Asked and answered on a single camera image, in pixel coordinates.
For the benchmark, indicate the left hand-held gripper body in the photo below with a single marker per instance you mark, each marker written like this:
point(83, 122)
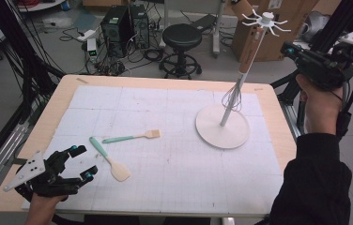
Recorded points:
point(27, 170)

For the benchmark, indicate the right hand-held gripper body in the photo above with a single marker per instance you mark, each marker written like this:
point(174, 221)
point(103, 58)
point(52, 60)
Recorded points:
point(321, 68)

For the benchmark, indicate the white utensil rack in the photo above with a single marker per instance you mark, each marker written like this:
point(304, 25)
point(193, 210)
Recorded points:
point(221, 131)

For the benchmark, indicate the person's right hand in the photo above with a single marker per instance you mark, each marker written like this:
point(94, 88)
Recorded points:
point(320, 109)

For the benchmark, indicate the person's left hand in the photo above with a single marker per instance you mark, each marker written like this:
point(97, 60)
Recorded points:
point(43, 209)

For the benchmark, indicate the grey tape piece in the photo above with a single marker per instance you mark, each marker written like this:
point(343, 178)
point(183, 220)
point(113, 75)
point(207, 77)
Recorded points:
point(19, 161)

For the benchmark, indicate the grey rounded device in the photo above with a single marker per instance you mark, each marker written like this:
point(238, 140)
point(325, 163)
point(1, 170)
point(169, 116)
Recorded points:
point(317, 23)

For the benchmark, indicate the brown cardboard box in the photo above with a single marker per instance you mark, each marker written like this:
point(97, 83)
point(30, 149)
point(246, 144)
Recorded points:
point(278, 12)

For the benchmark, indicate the beige masking tape strip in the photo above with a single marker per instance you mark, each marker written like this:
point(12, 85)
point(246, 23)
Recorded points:
point(82, 81)
point(258, 89)

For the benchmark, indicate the black flat stand foot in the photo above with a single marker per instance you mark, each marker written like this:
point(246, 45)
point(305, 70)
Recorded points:
point(204, 22)

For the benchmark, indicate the white grid mat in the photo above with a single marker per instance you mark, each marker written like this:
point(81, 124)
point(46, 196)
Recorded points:
point(152, 103)

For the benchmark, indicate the small white device green display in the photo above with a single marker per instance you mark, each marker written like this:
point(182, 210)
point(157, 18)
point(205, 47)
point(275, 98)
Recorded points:
point(92, 47)

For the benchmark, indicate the black round stool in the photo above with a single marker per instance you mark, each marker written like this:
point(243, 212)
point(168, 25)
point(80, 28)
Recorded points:
point(181, 36)

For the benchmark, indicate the white power strip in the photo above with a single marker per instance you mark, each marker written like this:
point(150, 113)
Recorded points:
point(86, 35)

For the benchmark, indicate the large black computer tower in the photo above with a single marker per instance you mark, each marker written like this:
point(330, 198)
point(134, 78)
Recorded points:
point(115, 31)

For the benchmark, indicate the slim black computer tower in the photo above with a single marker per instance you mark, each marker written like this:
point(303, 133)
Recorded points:
point(141, 25)

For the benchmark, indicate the black metal frame strut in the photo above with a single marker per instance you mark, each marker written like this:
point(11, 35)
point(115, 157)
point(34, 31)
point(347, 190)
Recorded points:
point(334, 25)

